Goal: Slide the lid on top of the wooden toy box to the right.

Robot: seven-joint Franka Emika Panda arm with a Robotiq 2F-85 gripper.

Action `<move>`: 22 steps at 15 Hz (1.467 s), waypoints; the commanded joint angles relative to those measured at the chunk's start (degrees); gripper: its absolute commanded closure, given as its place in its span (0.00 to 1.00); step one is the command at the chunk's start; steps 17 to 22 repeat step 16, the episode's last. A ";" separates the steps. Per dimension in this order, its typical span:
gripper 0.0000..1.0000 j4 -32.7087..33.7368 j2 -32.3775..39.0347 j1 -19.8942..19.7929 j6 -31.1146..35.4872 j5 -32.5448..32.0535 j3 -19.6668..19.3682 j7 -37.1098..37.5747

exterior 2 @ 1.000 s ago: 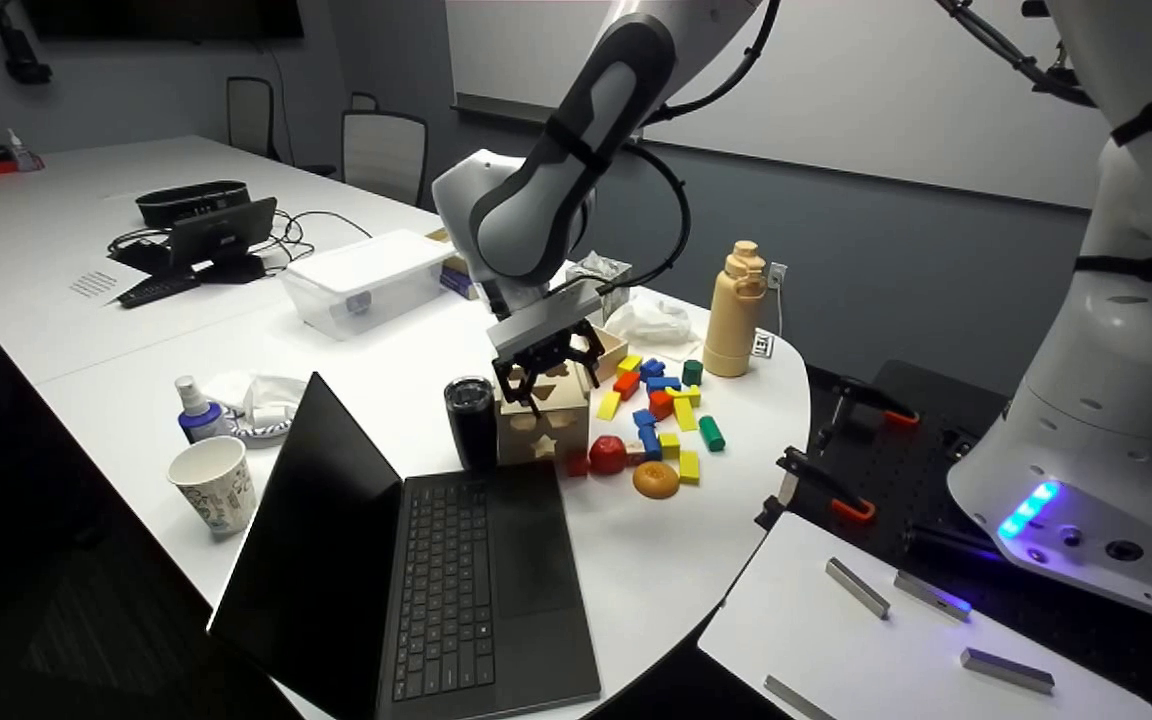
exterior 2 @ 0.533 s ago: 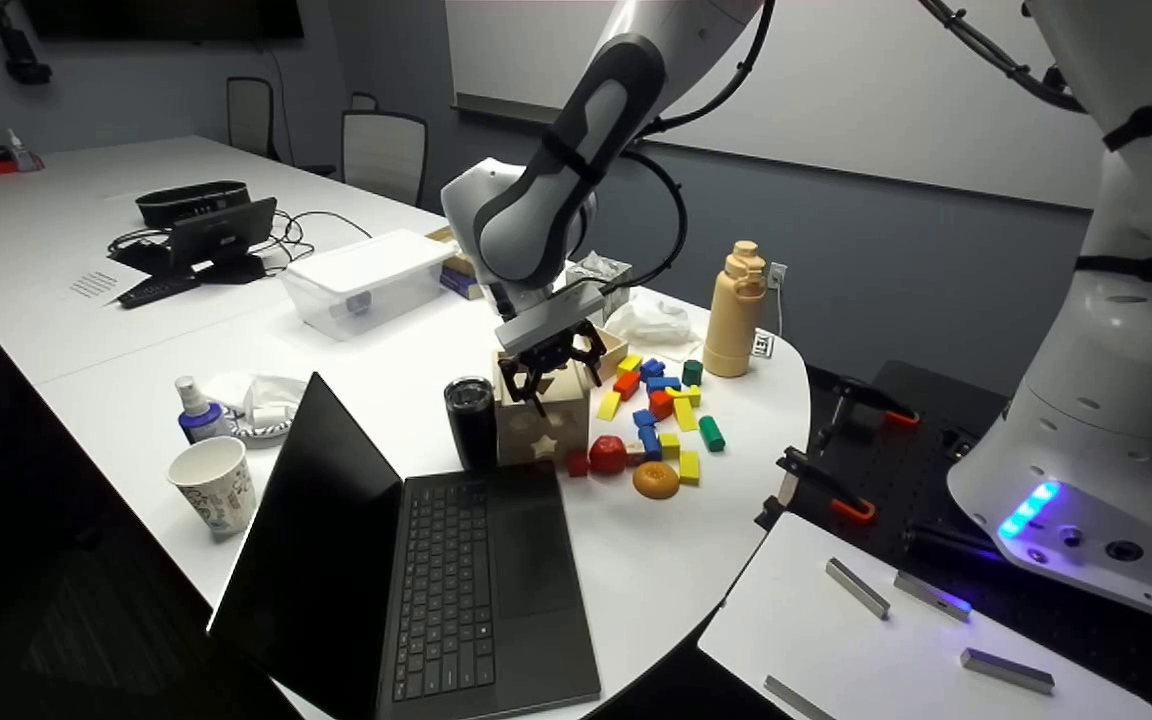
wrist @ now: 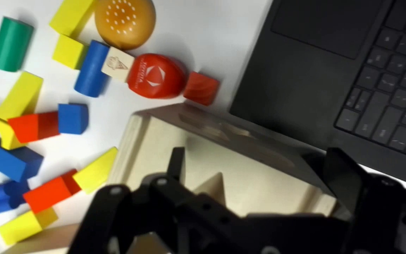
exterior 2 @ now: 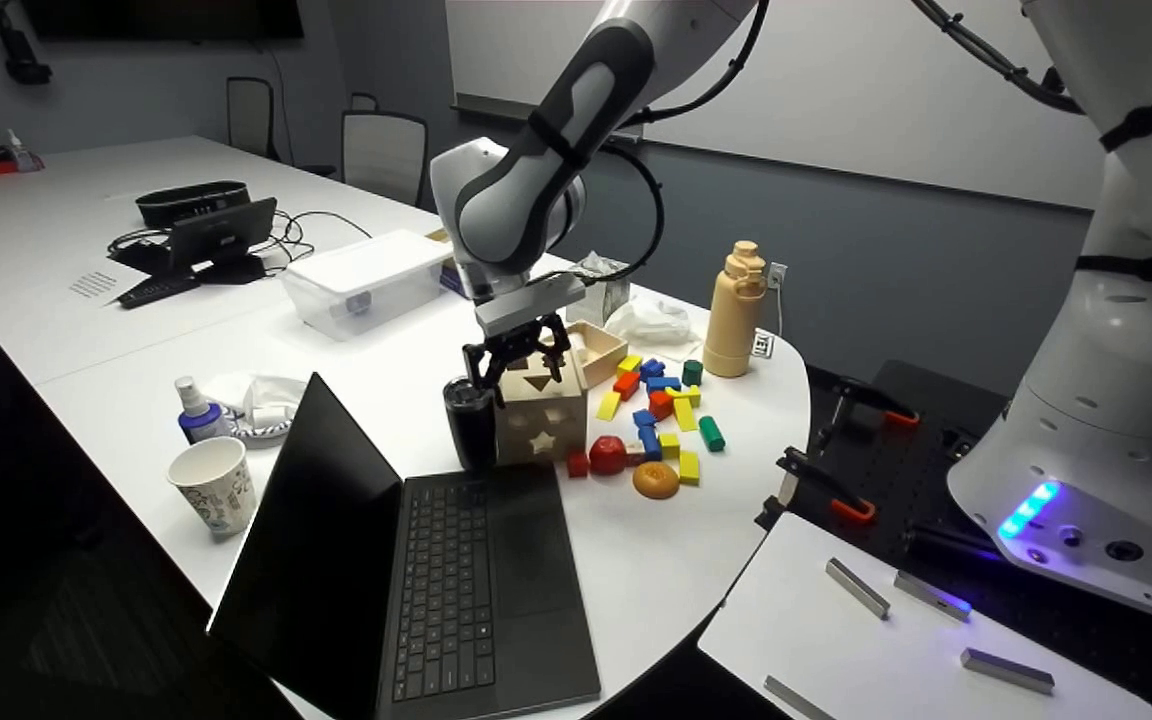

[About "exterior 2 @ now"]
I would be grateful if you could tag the cream wooden block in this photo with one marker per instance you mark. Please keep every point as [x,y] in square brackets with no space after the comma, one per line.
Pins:
[538,387]

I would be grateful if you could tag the grey metal bar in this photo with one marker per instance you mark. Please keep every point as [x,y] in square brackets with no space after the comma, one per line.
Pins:
[858,588]
[934,593]
[1006,668]

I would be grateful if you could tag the crumpled clear plastic bag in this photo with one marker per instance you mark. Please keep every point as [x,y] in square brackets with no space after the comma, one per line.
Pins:
[263,404]

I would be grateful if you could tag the long yellow block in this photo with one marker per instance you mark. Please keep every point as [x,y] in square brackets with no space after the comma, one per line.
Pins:
[686,419]

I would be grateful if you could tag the small red block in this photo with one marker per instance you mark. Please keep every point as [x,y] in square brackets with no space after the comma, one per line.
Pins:
[577,464]

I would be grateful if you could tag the yellow rectangular block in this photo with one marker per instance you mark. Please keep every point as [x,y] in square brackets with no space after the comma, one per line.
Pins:
[690,464]

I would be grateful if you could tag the grey chair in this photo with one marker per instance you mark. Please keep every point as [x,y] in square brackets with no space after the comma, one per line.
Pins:
[383,152]
[248,117]

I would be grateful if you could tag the dark wall display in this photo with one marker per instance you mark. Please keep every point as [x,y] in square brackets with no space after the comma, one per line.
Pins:
[162,17]

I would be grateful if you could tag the black laptop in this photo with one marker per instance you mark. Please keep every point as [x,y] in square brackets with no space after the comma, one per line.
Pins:
[468,602]

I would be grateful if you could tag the wooden shape sorter box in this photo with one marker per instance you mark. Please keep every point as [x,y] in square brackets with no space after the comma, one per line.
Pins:
[543,433]

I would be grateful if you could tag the black case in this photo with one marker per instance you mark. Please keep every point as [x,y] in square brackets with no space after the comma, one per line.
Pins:
[188,201]

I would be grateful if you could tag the white wall plug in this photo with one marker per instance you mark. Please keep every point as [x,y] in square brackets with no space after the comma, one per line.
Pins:
[776,286]

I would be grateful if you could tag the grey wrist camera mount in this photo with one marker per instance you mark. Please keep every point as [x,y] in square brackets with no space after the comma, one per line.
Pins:
[528,297]

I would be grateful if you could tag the green cylinder block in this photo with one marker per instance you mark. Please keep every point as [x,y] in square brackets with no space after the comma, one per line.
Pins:
[709,433]

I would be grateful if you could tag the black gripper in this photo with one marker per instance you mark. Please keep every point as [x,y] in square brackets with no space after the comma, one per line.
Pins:
[520,339]

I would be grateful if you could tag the tan plastic bottle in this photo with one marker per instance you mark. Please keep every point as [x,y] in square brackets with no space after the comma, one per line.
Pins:
[735,313]

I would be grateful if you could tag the yellow cube block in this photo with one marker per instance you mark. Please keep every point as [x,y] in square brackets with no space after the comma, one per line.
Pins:
[668,444]

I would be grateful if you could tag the blue cylinder block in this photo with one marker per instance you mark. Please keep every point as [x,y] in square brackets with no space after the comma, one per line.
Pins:
[645,433]

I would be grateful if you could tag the red-orange block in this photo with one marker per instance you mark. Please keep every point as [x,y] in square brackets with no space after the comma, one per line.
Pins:
[661,401]

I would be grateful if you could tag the orange toy burger bun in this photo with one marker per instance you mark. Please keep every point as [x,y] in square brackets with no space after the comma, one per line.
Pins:
[655,480]

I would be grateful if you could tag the black tumbler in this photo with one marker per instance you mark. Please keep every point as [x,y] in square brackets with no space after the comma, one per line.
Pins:
[468,431]

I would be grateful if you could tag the black camera stand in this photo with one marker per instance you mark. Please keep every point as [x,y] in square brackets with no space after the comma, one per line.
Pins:
[18,45]

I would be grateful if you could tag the open wooden tray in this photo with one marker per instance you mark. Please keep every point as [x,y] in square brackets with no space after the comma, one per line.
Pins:
[600,349]

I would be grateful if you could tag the yellow arch block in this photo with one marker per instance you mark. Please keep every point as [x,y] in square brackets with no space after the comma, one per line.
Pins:
[690,395]

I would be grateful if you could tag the red toy ball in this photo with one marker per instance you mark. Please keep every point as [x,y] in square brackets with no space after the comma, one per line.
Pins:
[604,454]

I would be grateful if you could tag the large patterned paper cup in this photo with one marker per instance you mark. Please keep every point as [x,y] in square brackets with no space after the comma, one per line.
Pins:
[214,491]

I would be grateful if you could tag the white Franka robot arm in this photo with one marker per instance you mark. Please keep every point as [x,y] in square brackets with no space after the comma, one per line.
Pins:
[520,201]

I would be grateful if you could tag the whiteboard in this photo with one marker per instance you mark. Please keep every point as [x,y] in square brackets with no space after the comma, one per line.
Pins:
[870,80]

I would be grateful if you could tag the white flat board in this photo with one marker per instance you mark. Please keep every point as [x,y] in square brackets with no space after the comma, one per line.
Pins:
[870,653]

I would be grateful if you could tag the small spray bottle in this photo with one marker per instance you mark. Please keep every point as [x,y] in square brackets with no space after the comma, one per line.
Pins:
[196,419]

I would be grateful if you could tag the clear plastic storage container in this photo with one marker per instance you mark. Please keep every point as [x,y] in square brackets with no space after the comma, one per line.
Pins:
[360,283]

